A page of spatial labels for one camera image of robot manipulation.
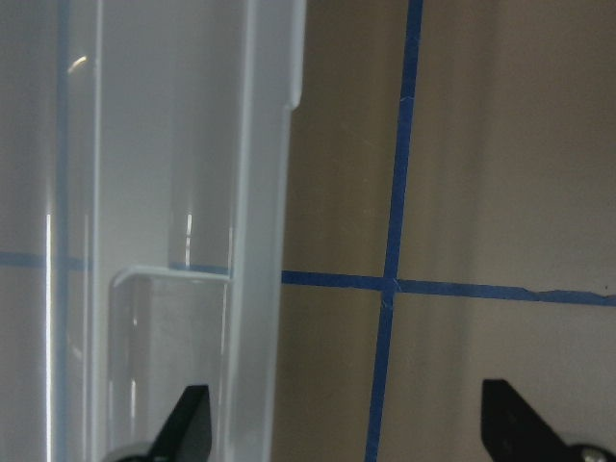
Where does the clear plastic storage box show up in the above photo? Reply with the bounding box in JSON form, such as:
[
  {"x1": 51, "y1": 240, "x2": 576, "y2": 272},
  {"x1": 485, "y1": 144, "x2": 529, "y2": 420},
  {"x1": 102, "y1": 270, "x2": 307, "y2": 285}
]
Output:
[{"x1": 1, "y1": 1, "x2": 306, "y2": 461}]

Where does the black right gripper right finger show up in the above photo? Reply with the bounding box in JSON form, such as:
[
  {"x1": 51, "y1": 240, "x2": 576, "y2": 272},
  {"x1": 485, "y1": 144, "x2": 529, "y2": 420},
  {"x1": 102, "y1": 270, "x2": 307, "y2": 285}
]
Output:
[{"x1": 481, "y1": 379, "x2": 579, "y2": 462}]

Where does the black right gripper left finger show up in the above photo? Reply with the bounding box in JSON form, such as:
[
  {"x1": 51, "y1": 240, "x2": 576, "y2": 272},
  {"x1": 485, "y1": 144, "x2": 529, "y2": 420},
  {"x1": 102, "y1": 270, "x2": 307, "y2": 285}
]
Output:
[{"x1": 145, "y1": 385, "x2": 213, "y2": 462}]

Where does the vertical blue tape line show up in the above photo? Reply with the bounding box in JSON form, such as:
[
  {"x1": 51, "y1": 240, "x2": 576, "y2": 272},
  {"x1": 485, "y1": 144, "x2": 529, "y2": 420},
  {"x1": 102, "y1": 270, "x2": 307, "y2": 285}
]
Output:
[{"x1": 364, "y1": 0, "x2": 424, "y2": 461}]

